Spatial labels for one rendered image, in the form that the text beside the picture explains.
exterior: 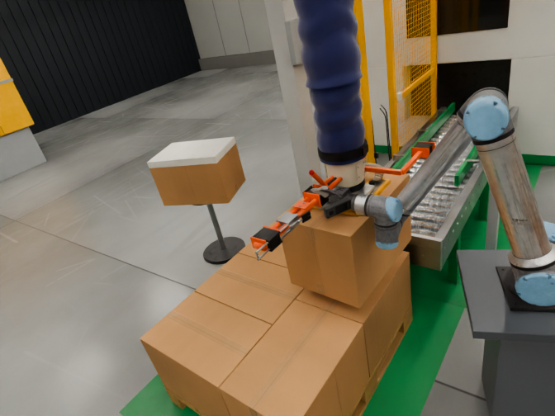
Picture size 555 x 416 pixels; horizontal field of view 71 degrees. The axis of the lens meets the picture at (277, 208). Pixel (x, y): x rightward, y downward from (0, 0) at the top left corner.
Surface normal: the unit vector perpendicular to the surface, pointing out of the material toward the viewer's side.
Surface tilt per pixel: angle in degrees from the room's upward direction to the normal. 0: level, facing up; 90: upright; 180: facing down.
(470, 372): 0
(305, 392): 0
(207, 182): 90
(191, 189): 90
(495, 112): 81
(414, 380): 0
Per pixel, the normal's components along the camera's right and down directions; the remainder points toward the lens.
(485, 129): -0.50, 0.37
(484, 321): -0.19, -0.86
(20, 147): 0.80, 0.14
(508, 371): -0.25, 0.51
